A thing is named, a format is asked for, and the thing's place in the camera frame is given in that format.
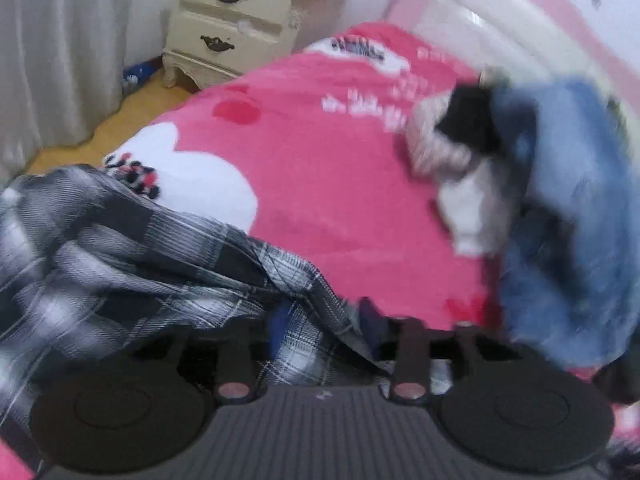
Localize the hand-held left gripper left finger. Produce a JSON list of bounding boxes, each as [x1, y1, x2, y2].
[[127, 307, 296, 405]]

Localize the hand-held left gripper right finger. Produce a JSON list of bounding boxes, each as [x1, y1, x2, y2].
[[358, 299, 521, 405]]

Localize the black white plaid shirt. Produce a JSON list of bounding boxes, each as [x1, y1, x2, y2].
[[0, 162, 396, 476]]

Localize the pink floral printed blanket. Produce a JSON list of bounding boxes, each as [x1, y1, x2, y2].
[[0, 22, 640, 480]]

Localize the white knit sweater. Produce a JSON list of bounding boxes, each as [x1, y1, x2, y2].
[[437, 165, 508, 256]]

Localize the beige knit garment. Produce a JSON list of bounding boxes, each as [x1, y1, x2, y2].
[[406, 92, 476, 178]]

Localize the blue denim jeans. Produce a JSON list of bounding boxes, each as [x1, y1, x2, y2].
[[492, 77, 640, 376]]

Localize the small black garment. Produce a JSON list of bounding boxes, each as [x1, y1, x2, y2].
[[440, 85, 503, 158]]

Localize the blue plastic bag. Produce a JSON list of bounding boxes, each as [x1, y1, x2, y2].
[[122, 57, 163, 95]]

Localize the cream nightstand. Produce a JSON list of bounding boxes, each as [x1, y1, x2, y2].
[[161, 0, 347, 90]]

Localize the pink white headboard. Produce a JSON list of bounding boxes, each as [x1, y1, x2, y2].
[[385, 0, 640, 106]]

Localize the grey curtain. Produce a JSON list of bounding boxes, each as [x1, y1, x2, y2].
[[0, 0, 138, 181]]

